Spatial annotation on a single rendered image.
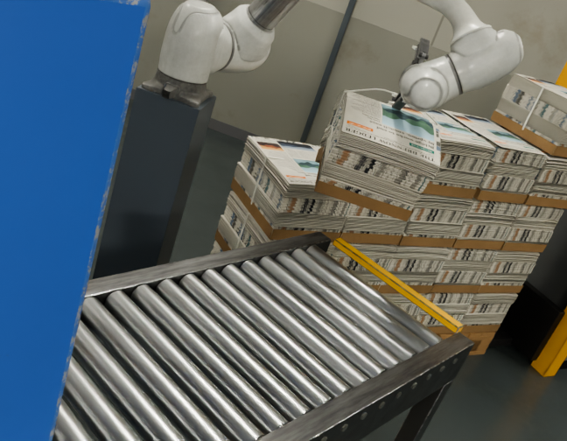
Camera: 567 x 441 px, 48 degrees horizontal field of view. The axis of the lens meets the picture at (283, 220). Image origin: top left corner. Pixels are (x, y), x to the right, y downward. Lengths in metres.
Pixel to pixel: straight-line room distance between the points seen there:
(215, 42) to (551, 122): 1.49
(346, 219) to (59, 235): 2.10
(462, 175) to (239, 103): 2.59
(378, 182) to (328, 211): 0.47
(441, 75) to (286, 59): 3.21
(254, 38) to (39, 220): 1.84
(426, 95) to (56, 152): 1.34
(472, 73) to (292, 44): 3.18
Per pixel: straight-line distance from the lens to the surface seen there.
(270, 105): 4.78
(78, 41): 0.21
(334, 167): 1.80
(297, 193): 2.15
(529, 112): 2.95
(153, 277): 1.46
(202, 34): 1.94
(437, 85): 1.52
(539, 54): 4.73
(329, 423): 1.25
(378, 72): 4.65
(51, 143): 0.22
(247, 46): 2.06
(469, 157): 2.53
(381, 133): 1.77
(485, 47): 1.58
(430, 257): 2.69
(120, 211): 2.14
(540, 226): 3.07
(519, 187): 2.81
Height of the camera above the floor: 1.59
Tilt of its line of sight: 24 degrees down
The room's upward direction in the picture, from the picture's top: 20 degrees clockwise
